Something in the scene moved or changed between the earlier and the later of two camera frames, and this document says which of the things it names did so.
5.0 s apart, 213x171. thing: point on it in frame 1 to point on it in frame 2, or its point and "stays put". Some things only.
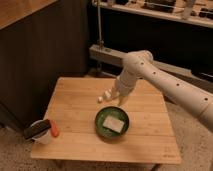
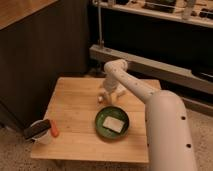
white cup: (41, 139) stays put
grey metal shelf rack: (176, 34) stays put
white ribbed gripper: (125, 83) to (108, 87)
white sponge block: (113, 123) stays put
